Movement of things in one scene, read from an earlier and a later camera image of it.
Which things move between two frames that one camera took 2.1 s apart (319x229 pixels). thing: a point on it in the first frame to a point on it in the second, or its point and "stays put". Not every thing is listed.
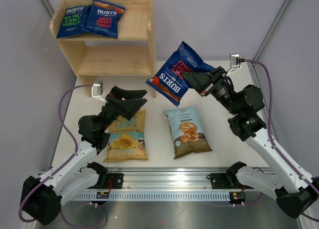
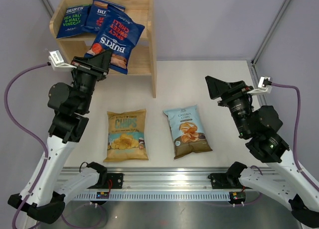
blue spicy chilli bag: x=169 y=82 to x=117 y=33
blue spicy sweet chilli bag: x=103 y=17 stays put
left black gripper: x=127 y=108 to x=101 y=60
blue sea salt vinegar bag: x=75 y=19 stays put
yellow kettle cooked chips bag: x=126 y=141 stays put
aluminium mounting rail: x=167 y=178 stays put
